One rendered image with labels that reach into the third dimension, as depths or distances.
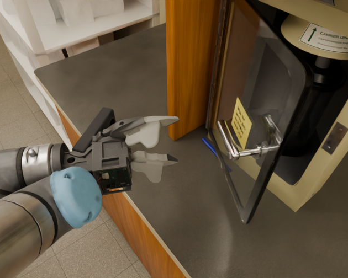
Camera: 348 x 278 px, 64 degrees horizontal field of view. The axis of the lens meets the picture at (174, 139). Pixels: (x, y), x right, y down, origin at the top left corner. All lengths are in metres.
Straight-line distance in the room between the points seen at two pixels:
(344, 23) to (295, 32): 0.10
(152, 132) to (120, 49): 0.87
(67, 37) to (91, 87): 0.45
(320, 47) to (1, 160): 0.54
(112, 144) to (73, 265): 1.32
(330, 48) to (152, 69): 0.73
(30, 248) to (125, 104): 0.73
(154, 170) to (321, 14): 0.37
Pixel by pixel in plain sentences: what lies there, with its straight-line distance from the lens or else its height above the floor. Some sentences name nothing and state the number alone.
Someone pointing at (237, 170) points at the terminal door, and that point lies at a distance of 0.62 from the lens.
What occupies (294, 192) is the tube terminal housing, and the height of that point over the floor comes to 1.00.
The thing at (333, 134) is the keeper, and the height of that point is 1.21.
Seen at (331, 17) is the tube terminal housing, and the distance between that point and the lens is 0.51.
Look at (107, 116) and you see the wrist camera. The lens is 0.53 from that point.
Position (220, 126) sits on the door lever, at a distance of 0.52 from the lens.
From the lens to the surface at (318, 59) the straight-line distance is 0.64.
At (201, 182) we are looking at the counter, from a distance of 0.76.
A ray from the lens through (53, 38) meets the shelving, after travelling 1.49.
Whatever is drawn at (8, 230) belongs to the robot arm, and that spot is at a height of 1.33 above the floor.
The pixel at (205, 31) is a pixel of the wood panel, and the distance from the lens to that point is 0.70.
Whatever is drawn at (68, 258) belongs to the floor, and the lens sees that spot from 1.76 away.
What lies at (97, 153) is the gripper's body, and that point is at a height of 1.23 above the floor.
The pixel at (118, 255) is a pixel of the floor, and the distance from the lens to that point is 1.70.
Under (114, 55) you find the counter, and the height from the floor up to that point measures 0.94.
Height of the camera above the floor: 1.57
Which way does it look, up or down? 48 degrees down
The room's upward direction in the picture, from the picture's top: straight up
